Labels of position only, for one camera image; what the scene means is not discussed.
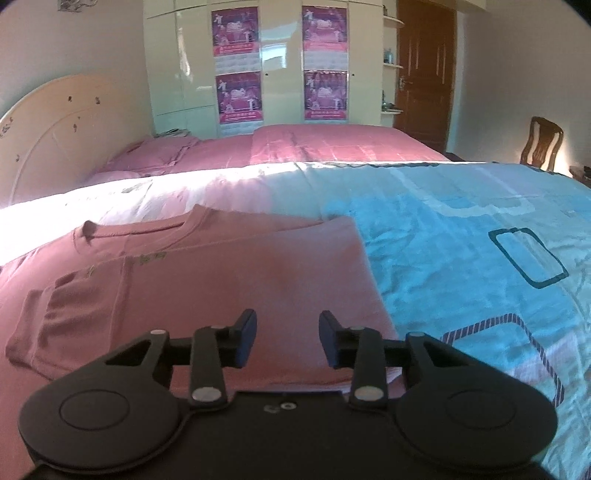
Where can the grey wall decal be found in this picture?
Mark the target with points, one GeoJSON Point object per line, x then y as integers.
{"type": "Point", "coordinates": [76, 4]}

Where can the cream round headboard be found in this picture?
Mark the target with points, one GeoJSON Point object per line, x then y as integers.
{"type": "Point", "coordinates": [51, 134]}

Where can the blue patterned blanket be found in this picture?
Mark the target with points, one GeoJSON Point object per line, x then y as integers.
{"type": "Point", "coordinates": [461, 277]}

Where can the brown wooden chair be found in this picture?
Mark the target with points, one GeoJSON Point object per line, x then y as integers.
{"type": "Point", "coordinates": [540, 143]}

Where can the pink bedsheet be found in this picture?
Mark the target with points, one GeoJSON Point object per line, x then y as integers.
{"type": "Point", "coordinates": [323, 145]}

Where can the brown wooden door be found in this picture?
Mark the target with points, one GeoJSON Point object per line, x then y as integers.
{"type": "Point", "coordinates": [427, 78]}

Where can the small blue bottle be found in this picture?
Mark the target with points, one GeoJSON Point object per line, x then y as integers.
{"type": "Point", "coordinates": [388, 56]}

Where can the cream glossy wardrobe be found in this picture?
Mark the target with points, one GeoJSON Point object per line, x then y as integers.
{"type": "Point", "coordinates": [281, 87]}

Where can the purple wall poster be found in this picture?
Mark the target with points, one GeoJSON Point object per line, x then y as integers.
{"type": "Point", "coordinates": [238, 98]}
{"type": "Point", "coordinates": [325, 95]}
{"type": "Point", "coordinates": [234, 31]}
{"type": "Point", "coordinates": [324, 27]}

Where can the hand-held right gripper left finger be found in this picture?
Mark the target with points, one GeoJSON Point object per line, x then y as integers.
{"type": "Point", "coordinates": [247, 337]}

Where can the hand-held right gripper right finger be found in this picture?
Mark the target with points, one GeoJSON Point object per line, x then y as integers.
{"type": "Point", "coordinates": [327, 339]}

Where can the cream corner shelves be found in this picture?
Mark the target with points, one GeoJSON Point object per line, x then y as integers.
{"type": "Point", "coordinates": [391, 65]}

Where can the pink t-shirt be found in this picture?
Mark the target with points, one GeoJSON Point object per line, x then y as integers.
{"type": "Point", "coordinates": [258, 286]}

